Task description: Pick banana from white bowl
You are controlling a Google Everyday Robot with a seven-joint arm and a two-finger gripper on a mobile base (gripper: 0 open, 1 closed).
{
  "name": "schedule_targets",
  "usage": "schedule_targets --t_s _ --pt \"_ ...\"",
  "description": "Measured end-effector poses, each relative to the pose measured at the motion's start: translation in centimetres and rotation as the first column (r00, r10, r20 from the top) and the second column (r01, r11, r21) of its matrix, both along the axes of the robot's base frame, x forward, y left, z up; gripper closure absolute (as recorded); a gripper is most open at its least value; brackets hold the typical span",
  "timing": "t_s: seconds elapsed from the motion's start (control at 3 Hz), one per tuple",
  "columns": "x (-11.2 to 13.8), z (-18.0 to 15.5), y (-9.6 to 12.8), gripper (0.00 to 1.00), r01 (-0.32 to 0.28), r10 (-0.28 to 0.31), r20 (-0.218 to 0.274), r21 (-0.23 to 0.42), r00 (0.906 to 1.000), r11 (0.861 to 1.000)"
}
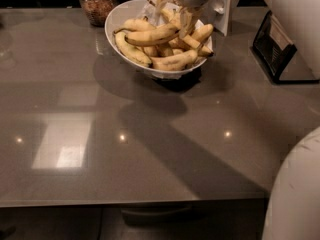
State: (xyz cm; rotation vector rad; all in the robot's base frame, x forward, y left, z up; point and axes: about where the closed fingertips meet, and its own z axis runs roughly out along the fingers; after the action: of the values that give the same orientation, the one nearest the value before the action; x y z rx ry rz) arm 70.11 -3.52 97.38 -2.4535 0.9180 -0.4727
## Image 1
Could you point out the front bottom yellow banana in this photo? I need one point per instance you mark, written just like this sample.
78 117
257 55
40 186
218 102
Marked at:
176 62

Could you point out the white ceramic bowl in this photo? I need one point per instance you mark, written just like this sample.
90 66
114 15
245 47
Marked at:
141 9

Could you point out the right small yellow banana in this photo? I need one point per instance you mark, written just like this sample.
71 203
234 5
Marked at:
203 33

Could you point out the back left yellow banana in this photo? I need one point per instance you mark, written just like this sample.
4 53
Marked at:
135 24

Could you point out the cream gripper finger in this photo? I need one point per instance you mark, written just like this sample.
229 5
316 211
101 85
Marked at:
188 18
161 0

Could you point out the left front yellow banana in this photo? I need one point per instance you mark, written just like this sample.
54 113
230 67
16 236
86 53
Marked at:
131 52

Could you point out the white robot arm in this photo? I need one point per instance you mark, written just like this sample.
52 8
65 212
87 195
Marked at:
294 206

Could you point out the white stand holder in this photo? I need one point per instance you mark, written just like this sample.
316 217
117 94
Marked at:
219 14

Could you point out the glass jar with nuts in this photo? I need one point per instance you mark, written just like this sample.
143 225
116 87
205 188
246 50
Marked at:
97 10

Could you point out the curved yellow banana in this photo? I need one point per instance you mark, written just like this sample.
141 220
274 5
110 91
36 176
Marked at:
160 35

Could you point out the long diagonal yellow banana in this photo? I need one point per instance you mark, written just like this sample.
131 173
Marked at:
173 16

